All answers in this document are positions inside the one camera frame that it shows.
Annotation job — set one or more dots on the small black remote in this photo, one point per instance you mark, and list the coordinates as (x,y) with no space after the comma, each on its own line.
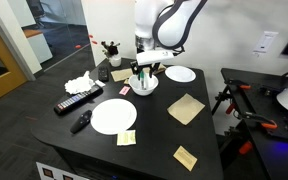
(81,122)

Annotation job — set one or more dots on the black device near cup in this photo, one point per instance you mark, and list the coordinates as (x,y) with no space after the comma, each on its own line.
(103,74)

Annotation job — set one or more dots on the brown napkin near wall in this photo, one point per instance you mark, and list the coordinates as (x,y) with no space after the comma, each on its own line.
(125,74)

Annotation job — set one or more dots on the white cup with stirrers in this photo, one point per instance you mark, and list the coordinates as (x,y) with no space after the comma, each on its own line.
(111,52)

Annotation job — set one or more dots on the crumpled white tissue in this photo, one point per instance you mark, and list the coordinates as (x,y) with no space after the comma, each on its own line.
(80,84)

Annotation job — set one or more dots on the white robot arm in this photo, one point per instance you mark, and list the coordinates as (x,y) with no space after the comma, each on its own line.
(161,29)

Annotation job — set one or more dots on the small white plate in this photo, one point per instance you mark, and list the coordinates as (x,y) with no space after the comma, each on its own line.
(180,74)

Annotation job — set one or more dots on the large white plate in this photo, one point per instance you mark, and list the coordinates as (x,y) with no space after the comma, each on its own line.
(113,116)

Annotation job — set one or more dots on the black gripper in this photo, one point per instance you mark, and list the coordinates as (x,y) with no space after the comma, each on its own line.
(148,44)

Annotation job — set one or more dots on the long black remote control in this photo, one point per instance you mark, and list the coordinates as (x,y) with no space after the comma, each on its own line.
(76,100)

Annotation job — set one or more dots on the orange handled clamp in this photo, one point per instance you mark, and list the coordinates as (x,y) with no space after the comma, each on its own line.
(239,83)
(265,122)

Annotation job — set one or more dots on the white wall switch plate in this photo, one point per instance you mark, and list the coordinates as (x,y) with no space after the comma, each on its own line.
(265,42)

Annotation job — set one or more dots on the brown paper napkin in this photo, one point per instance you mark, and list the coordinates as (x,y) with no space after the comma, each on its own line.
(185,109)

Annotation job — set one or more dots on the white bowl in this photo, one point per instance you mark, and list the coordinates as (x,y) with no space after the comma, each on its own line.
(151,82)

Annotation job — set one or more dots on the white packet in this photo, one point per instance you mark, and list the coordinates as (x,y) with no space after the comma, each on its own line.
(99,83)

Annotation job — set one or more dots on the green grey Sharpie marker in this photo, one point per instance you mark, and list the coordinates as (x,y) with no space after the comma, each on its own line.
(142,81)

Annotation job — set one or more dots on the pink packet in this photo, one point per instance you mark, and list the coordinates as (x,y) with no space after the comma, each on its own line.
(124,90)

